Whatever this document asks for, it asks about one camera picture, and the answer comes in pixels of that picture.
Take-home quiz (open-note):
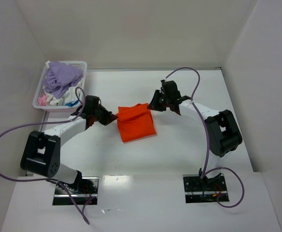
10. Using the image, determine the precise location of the orange t shirt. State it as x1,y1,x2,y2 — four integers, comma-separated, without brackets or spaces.
116,103,156,143

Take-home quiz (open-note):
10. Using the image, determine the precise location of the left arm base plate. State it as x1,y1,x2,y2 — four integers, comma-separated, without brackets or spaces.
52,177,99,206

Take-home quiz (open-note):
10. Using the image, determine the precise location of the purple t shirt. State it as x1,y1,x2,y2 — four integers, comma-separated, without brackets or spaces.
42,61,84,98

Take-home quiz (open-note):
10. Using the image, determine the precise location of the white t shirt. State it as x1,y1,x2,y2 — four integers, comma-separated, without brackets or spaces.
44,82,81,107

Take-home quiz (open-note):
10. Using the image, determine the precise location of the pink cloth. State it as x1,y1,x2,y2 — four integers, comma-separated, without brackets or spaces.
38,94,49,106

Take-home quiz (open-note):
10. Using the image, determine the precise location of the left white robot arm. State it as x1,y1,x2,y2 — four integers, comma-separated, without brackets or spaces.
20,95,118,192

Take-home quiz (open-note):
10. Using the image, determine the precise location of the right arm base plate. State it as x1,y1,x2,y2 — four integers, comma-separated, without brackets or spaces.
183,174,229,203

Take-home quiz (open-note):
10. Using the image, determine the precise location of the white plastic laundry basket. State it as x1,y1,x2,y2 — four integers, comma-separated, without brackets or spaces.
32,61,87,112

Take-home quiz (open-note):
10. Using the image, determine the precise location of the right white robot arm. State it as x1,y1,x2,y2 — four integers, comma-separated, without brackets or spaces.
148,80,243,188

